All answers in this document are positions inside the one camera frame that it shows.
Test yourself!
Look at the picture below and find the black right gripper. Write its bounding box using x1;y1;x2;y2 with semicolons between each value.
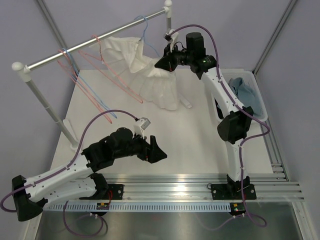
155;43;193;73

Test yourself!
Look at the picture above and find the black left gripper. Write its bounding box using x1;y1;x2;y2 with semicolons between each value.
114;130;167;164

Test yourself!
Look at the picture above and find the blue hanger with white shirt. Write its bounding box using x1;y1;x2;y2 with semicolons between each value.
134;15;160;58

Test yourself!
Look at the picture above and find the white shirt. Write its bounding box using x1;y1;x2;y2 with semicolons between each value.
89;36;179;111

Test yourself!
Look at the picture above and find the light blue denim shirt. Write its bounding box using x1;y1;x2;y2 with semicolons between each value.
227;77;261;116

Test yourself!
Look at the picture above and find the blue hanger with denim shirt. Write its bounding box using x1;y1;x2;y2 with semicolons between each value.
60;48;110;112

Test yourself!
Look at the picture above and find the pink wire hanger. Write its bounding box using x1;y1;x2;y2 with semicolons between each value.
57;48;110;113

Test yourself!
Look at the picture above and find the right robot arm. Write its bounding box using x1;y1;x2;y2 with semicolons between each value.
154;32;254;200

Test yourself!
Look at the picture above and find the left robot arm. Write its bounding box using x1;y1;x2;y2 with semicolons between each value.
11;127;167;222

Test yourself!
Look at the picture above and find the silver clothes rack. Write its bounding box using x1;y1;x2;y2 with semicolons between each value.
11;0;173;151

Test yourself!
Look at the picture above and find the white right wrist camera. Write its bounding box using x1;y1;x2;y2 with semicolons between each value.
164;29;179;52

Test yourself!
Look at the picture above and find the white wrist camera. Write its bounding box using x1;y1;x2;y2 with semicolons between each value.
164;29;179;52
133;117;151;138

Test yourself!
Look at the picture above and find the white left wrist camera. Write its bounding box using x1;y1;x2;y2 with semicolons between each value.
133;117;151;138

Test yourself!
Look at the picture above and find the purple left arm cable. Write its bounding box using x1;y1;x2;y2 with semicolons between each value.
0;109;138;237

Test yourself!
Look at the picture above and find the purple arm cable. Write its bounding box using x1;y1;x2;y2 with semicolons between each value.
0;109;138;237
169;24;271;230

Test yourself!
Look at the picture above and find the white slotted cable duct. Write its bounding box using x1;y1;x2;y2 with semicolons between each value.
47;201;231;213

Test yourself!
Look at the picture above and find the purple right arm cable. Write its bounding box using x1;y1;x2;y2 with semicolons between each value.
169;24;271;230

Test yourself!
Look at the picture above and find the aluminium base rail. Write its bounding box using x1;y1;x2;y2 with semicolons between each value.
62;173;305;203

